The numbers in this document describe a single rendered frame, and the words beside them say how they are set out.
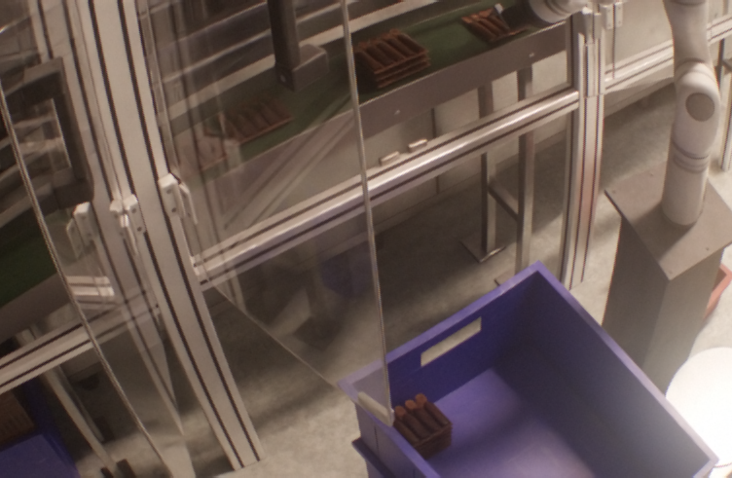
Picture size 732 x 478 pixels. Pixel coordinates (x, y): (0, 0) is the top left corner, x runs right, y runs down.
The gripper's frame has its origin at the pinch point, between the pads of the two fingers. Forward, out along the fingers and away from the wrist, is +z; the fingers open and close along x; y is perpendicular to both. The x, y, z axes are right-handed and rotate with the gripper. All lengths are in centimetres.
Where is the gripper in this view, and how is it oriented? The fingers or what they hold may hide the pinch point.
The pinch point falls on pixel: (498, 13)
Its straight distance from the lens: 166.3
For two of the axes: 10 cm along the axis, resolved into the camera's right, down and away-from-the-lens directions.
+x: 8.4, -4.6, 2.8
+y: 4.6, 8.9, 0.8
